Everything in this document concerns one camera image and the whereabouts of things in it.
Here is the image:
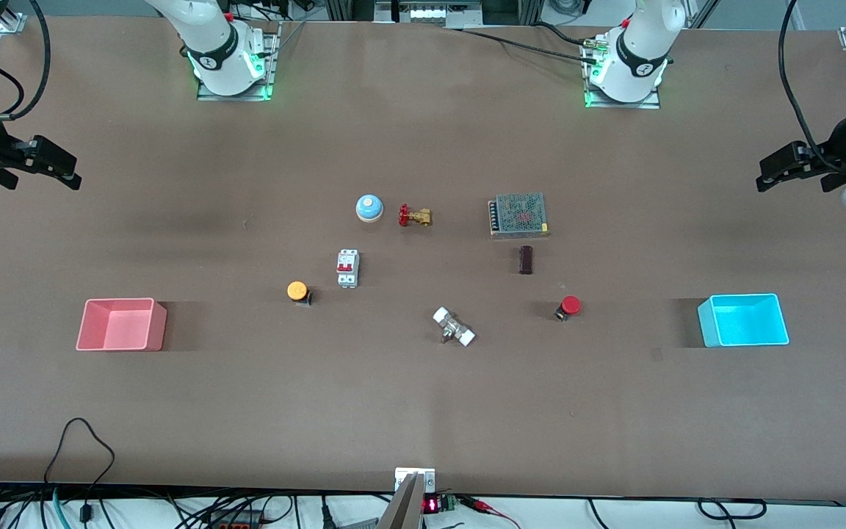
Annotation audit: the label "cyan plastic box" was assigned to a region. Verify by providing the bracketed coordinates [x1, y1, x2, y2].
[697, 293, 790, 348]

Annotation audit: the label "pink plastic box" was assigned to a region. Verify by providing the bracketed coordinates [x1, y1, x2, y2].
[76, 298, 168, 352]

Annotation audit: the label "silver mesh power supply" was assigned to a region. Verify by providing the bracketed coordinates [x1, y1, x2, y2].
[488, 192, 549, 240]

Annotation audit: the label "white circuit breaker red switches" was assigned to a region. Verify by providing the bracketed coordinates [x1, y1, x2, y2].
[336, 249, 360, 289]

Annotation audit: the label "metal valve white caps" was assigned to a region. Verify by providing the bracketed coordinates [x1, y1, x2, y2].
[433, 306, 477, 348]

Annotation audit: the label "silver device white lights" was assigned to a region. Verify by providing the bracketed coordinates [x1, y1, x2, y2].
[375, 0, 484, 27]

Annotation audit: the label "black power strip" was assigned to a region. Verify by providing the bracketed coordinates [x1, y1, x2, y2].
[201, 510, 264, 529]

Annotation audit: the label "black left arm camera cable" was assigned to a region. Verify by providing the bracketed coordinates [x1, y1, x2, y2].
[779, 0, 836, 170]

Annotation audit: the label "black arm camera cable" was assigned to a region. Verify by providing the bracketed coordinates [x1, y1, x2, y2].
[779, 0, 836, 170]
[0, 0, 53, 122]

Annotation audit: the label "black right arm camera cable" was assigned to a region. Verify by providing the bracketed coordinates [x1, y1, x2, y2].
[0, 0, 53, 122]

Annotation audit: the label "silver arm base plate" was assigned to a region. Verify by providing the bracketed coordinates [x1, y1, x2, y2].
[583, 35, 661, 110]
[197, 21, 282, 102]

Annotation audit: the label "black cable to arm base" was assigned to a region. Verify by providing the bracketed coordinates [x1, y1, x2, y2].
[449, 22, 601, 63]

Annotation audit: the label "black flat looped cable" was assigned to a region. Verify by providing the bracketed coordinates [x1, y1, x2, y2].
[697, 498, 767, 521]

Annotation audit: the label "red clip wire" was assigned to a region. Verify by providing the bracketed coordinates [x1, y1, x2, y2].
[458, 496, 523, 529]

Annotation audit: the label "silver camera mount bracket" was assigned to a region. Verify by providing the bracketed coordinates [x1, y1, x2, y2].
[394, 467, 436, 493]

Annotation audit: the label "grey camera mount pole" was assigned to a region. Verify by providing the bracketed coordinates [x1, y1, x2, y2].
[377, 474, 424, 529]

